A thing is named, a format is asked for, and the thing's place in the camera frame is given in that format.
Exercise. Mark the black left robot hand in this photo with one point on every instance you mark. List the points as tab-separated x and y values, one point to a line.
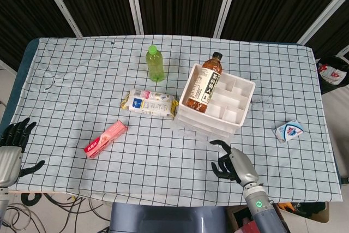
9	162

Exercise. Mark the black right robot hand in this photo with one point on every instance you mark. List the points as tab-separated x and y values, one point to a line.
241	163

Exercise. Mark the blue foam block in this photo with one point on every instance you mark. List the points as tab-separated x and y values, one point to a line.
289	131

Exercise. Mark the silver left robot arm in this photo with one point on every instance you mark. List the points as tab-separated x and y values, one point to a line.
3	208

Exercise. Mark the pink Colgate toothpaste box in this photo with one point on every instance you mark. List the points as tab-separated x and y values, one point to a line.
106	138

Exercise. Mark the brown tea bottle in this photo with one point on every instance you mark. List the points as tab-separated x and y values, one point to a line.
204	85

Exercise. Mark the grey blue robot torso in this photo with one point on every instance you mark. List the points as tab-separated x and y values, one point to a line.
163	219

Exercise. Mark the white black checkered tablecloth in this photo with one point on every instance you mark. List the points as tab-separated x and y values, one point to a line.
136	162

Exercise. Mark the white wet wipes pack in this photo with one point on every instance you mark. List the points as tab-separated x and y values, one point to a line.
150	104

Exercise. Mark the red white bag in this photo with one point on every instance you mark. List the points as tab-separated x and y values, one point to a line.
332	74

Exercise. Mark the green plastic bottle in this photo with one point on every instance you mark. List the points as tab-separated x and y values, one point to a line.
155	66

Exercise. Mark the white plastic drawer organizer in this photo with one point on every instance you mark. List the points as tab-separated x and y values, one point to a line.
234	102

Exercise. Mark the white partition post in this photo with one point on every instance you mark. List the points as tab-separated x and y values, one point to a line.
324	14
225	3
133	3
60	3

